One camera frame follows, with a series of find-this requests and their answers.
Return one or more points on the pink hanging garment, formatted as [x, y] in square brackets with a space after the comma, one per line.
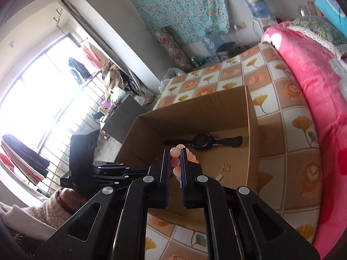
[93, 55]

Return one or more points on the pink fleece blanket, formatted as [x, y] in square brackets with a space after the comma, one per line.
[320, 86]

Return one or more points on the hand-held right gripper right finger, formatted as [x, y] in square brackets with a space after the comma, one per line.
[183, 173]

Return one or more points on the black hanging garment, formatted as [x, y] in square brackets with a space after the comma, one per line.
[24, 151]

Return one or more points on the clear water jug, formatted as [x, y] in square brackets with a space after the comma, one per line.
[214, 44]

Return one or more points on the grey cabinet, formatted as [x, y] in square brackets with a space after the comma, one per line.
[122, 122]

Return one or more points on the blue pillow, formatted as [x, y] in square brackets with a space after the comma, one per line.
[328, 5]

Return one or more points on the blue water jug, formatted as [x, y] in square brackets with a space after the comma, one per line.
[256, 1]

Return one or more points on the metal window railing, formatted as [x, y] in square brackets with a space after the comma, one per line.
[89, 80]

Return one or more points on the person's left hand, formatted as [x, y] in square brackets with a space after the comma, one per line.
[76, 201]

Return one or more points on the person's left forearm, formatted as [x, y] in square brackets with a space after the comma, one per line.
[46, 208]

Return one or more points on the green patterned pillow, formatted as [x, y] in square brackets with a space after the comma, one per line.
[317, 29]

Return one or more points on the red white hanging garment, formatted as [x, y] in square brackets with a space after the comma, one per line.
[27, 177]

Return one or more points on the brown cardboard box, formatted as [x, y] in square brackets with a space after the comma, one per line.
[211, 119]

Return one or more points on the dark trash bin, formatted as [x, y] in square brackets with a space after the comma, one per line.
[227, 52]

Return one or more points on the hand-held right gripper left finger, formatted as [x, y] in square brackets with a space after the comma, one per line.
[166, 173]

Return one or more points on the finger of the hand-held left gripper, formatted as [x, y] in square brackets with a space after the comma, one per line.
[113, 168]
[108, 181]

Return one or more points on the beige patterned cloth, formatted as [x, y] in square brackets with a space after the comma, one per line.
[113, 78]

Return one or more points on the teal floral cloth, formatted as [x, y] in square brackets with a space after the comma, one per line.
[184, 8]

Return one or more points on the patterned bolster cushion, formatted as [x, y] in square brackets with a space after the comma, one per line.
[170, 46]

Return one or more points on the white fleece blanket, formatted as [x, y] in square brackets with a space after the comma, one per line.
[16, 219]

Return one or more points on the beige slipper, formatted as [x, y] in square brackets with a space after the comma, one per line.
[105, 136]

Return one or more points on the white plastic bag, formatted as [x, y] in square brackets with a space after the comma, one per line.
[170, 80]

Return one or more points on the gold butterfly pendant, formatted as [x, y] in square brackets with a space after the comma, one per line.
[225, 167]

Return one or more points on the white water dispenser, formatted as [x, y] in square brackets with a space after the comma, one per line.
[264, 27]

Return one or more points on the wall socket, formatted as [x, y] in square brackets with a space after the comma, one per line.
[240, 25]

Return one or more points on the dark hanging garment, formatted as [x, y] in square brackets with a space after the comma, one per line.
[78, 70]

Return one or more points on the row of toiletry bottles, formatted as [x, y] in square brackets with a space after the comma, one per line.
[309, 9]

